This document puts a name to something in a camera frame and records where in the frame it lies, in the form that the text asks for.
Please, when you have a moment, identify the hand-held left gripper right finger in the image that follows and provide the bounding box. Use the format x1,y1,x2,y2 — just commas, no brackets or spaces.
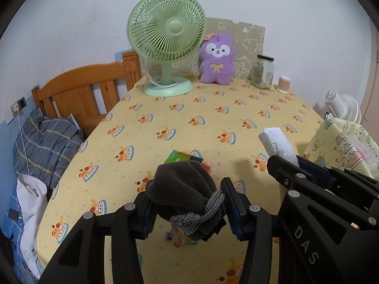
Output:
220,177,297,284

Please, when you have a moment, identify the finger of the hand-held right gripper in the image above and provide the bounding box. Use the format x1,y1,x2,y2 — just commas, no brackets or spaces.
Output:
266,155,317,194
297,157,379,196

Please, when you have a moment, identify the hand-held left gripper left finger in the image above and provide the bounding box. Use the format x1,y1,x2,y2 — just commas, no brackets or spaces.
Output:
38,192,156,284

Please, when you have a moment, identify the white pillow-shaped packet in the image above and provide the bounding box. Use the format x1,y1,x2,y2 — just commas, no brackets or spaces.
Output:
258,127,299,168

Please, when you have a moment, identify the yellow printed fabric storage bag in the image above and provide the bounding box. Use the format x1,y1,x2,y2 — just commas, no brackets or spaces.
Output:
303,118,379,181

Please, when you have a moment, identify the dark grey drawstring pouch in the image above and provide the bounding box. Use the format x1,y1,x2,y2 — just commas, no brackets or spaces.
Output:
145,160,228,244

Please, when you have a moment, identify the clear red-printed plastic bag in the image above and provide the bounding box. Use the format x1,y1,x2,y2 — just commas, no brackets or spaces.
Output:
348,138,379,169

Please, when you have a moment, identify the green snack packet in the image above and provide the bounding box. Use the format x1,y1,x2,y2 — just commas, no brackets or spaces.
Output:
164,149,205,166

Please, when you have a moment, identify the white fan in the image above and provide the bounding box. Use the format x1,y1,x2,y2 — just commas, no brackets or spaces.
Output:
314,89,362,125

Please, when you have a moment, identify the cotton swab container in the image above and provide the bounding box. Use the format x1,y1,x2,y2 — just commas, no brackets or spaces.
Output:
277,76,291,93

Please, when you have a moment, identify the glass jar with black lid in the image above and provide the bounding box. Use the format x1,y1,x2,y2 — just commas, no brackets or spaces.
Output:
252,54,275,90

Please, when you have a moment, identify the white cloth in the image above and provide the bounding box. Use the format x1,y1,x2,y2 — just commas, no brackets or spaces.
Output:
16,174,49,280

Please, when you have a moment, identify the purple plush toy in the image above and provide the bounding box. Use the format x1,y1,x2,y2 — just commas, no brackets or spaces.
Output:
199,33,237,84

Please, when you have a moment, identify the grey plaid pillow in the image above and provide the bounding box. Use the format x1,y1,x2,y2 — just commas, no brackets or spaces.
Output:
12,108,85,190

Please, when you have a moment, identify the beige printed board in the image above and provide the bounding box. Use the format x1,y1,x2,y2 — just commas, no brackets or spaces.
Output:
140,17,265,80

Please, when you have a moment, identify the wooden bed headboard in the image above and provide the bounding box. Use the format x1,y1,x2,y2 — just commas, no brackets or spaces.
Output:
32,51,143,137

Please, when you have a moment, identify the green desk fan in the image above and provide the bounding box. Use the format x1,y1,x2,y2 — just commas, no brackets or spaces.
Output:
127,0,206,97

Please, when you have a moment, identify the white cable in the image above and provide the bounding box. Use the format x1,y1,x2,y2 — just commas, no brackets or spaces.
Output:
16,111,30,175

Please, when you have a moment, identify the wall socket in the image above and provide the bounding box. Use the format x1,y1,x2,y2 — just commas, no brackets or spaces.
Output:
10,97,27,114

